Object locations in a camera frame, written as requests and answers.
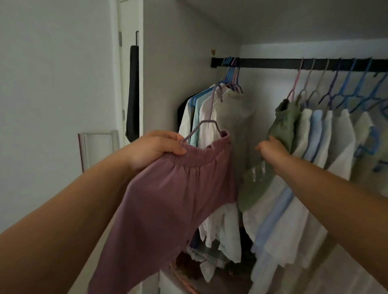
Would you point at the person's left hand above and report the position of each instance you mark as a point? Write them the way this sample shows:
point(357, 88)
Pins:
point(151, 148)

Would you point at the person's right hand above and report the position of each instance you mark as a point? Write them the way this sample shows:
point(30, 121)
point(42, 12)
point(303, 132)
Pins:
point(274, 154)

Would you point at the green shorts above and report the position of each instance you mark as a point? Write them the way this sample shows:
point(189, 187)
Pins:
point(285, 121)

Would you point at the mauve pink shorts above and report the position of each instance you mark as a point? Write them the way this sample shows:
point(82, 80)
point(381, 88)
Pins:
point(157, 212)

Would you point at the mauve grey plastic hanger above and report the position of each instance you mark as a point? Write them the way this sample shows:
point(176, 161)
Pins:
point(211, 106)

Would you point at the pink plastic hanger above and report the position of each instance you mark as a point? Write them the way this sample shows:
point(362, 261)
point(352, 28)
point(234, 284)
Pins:
point(295, 80)

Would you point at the beige plastic hanger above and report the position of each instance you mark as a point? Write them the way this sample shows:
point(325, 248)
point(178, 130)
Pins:
point(307, 78)
point(320, 78)

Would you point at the white wardrobe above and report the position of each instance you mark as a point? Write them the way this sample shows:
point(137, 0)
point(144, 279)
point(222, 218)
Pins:
point(182, 60)

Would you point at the purple plastic hanger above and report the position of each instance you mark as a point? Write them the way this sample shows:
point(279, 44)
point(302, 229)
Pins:
point(333, 81)

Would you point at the person's left forearm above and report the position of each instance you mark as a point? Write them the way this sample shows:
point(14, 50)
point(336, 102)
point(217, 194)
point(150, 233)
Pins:
point(60, 227)

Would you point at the person's right forearm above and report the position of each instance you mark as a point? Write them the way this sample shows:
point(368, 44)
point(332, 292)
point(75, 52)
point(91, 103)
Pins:
point(333, 206)

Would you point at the grey framed panel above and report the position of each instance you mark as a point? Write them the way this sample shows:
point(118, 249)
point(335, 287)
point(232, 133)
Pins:
point(100, 148)

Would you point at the grey checked fabric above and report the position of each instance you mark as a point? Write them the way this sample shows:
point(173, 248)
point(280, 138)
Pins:
point(209, 257)

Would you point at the white room door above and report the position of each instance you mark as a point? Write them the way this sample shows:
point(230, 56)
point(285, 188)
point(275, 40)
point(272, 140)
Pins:
point(127, 24)

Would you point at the pile of folded clothes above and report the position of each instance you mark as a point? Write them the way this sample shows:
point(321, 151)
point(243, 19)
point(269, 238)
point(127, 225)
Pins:
point(182, 277)

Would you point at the black clothes rail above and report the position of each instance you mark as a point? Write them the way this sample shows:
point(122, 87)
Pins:
point(266, 63)

